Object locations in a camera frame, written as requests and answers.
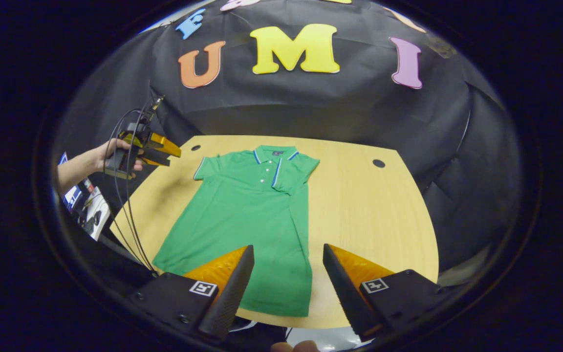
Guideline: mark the green T-shirt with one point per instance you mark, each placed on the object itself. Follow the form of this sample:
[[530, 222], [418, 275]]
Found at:
[[242, 215]]

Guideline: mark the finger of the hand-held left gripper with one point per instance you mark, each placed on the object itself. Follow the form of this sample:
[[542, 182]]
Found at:
[[166, 145], [154, 159]]

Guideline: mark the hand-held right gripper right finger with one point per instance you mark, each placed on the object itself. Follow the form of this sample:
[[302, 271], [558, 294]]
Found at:
[[347, 298]]

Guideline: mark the white side table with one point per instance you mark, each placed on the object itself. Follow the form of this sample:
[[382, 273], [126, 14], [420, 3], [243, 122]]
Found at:
[[97, 215]]

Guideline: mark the black backdrop cloth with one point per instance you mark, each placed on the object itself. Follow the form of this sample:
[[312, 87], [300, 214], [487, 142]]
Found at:
[[311, 102]]

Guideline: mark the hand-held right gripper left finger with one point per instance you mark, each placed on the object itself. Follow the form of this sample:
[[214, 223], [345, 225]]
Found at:
[[230, 298]]

